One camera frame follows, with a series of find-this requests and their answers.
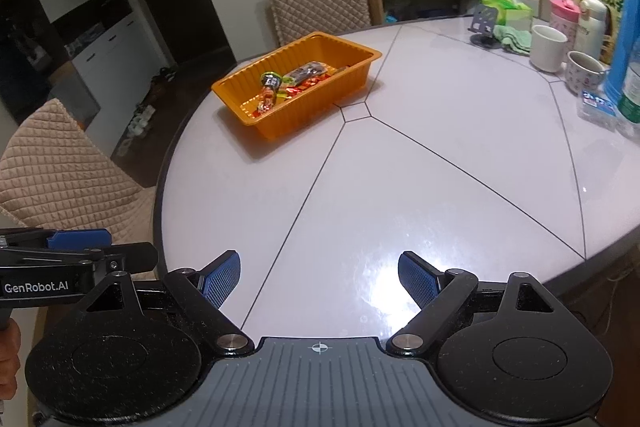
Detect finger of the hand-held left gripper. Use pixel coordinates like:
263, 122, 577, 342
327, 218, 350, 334
0, 242, 160, 282
0, 228, 114, 254

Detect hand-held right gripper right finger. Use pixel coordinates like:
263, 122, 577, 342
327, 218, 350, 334
384, 249, 575, 359

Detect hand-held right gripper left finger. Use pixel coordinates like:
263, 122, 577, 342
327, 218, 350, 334
80, 249, 254, 359

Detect orange plastic tray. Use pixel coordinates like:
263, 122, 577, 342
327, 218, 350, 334
210, 31, 384, 143

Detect black sausage packet green end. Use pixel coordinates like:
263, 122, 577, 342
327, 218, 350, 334
255, 71, 287, 114

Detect red rectangular snack packet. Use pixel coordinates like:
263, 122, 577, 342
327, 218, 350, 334
295, 74, 334, 96

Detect grey clear snack packet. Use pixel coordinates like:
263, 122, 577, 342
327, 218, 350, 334
286, 61, 330, 84

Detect person's left hand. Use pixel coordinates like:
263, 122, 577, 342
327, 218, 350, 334
0, 319, 24, 401

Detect white shoes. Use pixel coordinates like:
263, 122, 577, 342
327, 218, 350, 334
112, 104, 156, 158

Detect white cabinet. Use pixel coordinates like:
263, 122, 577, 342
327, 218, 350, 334
70, 14, 169, 144

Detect clear box blue label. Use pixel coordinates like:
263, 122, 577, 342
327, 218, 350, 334
575, 89, 621, 130

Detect light green cloth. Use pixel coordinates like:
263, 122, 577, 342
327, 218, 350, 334
492, 25, 533, 56

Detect grey phone stand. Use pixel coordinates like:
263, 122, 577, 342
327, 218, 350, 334
469, 3, 503, 50

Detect white mug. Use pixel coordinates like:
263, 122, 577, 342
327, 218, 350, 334
529, 25, 570, 74

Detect patterned white cup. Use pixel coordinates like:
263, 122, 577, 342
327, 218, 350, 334
564, 50, 611, 94

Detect plastic water bottle green cap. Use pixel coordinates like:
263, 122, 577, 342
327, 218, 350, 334
615, 72, 640, 126

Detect green tissue pack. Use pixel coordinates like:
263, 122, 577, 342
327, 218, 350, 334
480, 0, 534, 30

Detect pink lidded tumbler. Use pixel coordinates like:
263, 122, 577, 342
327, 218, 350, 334
548, 0, 581, 46

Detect white thermos bottle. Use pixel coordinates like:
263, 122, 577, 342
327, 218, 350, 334
573, 0, 608, 58

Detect blue thermos jug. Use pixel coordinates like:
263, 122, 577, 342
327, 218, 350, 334
602, 0, 640, 108

